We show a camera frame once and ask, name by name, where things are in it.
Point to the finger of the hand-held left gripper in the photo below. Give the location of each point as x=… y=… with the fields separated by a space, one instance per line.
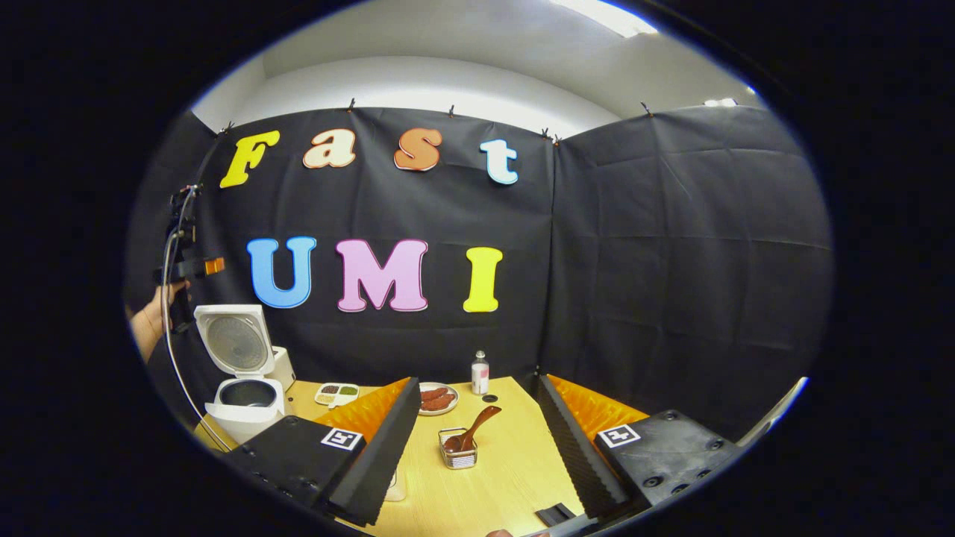
x=214 y=266

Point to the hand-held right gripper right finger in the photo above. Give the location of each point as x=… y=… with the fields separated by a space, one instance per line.
x=574 y=455

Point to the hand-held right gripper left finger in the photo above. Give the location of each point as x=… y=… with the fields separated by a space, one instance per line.
x=380 y=455

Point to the white rice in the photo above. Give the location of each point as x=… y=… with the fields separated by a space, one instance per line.
x=395 y=488

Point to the brown wooden spoon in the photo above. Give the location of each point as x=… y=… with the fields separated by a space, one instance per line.
x=477 y=425

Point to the white rice cooker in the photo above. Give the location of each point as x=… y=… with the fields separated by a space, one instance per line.
x=246 y=419

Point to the white round plate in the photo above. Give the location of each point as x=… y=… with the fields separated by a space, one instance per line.
x=421 y=409

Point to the white divided grain dish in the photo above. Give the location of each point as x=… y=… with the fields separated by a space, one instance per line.
x=336 y=403

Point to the red meat slice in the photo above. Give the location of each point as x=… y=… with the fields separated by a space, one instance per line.
x=440 y=403
x=434 y=393

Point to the clear bottle with pink label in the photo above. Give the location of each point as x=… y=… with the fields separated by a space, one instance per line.
x=480 y=377

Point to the white toaster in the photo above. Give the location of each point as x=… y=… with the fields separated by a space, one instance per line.
x=284 y=369

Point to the black backdrop cloth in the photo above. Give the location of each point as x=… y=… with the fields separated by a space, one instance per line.
x=671 y=261

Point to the short ceiling light strip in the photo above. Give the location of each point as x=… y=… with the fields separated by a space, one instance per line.
x=721 y=102

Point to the small black plastic bracket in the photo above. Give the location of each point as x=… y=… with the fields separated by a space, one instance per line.
x=556 y=514

